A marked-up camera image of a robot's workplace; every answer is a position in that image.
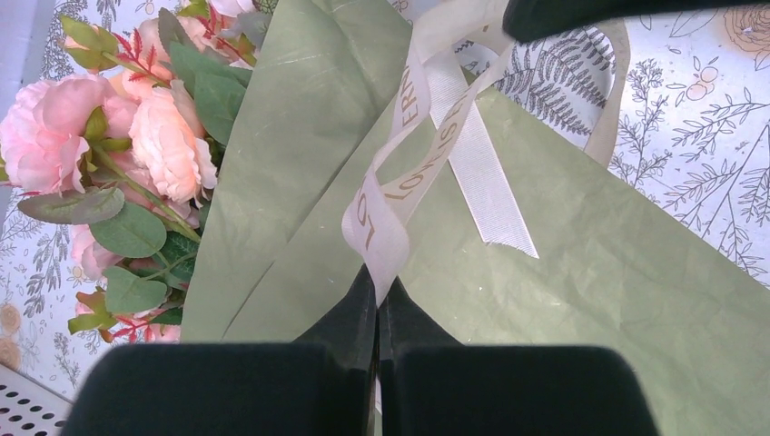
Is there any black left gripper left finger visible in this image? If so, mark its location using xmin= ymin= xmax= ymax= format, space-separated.
xmin=62 ymin=269 xmax=377 ymax=435

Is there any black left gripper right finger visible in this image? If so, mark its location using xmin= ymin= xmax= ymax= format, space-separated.
xmin=379 ymin=282 xmax=657 ymax=435

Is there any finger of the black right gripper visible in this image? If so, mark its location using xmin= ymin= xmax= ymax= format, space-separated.
xmin=502 ymin=0 xmax=754 ymax=43

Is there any cream ribbon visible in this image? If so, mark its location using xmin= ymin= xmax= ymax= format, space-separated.
xmin=341 ymin=0 xmax=632 ymax=305

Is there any olive green wrapping paper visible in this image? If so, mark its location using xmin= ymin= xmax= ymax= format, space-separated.
xmin=182 ymin=1 xmax=769 ymax=435

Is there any pink fake flower bunch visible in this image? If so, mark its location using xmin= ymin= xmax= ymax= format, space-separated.
xmin=1 ymin=1 xmax=276 ymax=342

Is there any white perforated plastic basket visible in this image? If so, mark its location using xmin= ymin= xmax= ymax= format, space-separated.
xmin=0 ymin=366 xmax=72 ymax=436

